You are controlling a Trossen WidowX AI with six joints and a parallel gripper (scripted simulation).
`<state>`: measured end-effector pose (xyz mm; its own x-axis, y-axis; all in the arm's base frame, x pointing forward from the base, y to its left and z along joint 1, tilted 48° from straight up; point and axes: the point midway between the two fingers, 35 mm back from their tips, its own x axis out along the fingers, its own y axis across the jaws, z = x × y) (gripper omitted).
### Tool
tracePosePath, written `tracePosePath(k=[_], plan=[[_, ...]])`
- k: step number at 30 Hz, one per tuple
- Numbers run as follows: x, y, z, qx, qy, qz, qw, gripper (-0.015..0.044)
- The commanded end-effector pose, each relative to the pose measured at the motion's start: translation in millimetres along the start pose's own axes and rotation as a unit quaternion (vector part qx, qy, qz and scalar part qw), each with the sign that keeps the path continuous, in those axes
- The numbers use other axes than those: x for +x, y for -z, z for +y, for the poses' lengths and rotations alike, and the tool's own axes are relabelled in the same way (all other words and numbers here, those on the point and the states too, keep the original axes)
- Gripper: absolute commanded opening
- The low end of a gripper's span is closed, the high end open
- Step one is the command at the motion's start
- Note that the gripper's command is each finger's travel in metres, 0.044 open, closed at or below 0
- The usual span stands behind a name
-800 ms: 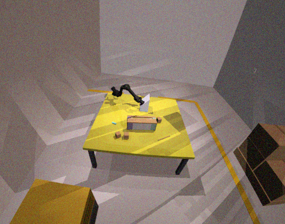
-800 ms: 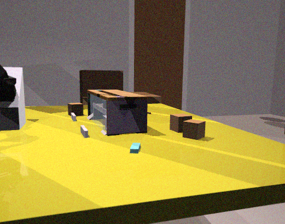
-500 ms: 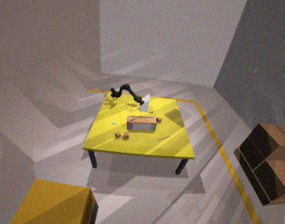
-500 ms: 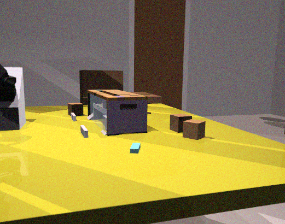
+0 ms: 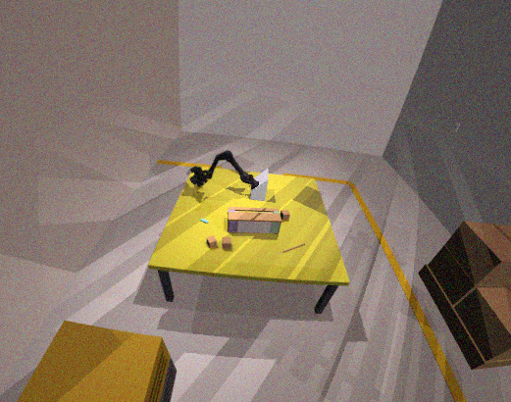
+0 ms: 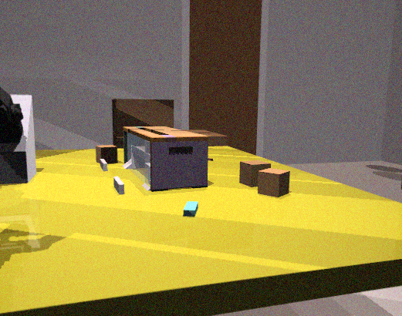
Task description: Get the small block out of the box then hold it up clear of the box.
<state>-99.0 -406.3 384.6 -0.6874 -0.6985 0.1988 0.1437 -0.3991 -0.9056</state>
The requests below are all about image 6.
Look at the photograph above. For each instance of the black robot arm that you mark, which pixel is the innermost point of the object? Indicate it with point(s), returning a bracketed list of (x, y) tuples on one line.
[(11, 128)]

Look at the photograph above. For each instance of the small light blue block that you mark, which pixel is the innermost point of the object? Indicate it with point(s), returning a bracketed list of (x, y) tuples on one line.
[(190, 209)]

